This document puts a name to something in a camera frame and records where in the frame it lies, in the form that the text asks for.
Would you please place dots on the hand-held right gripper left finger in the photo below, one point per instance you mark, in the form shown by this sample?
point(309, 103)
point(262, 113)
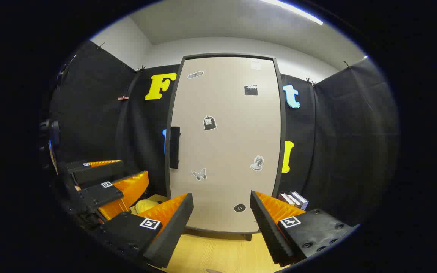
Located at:
point(173, 231)

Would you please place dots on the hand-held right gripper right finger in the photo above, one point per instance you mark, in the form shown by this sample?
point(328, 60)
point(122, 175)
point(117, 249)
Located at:
point(268, 231)

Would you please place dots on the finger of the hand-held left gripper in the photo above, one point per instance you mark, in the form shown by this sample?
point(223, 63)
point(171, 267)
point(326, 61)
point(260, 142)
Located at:
point(97, 172)
point(99, 194)

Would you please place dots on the beige cabinet door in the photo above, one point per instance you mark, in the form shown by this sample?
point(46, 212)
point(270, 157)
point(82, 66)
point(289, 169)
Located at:
point(226, 144)

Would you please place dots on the brown book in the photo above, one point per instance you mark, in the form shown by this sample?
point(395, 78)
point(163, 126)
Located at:
point(283, 199)

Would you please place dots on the pale yellow round object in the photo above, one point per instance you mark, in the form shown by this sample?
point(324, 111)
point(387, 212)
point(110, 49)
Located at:
point(145, 206)

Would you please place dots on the dark grey book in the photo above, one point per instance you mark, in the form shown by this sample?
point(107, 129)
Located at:
point(292, 200)

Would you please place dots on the white blue book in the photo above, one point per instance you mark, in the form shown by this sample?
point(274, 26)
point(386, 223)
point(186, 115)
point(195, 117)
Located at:
point(301, 201)

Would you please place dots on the black backdrop cloth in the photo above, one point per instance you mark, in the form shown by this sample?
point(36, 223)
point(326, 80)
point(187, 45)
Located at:
point(89, 113)

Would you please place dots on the black backdrop clip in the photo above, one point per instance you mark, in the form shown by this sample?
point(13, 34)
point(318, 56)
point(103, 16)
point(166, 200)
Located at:
point(141, 68)
point(346, 64)
point(310, 81)
point(101, 45)

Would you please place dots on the ceiling light strip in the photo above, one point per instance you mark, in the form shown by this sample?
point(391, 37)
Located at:
point(298, 11)

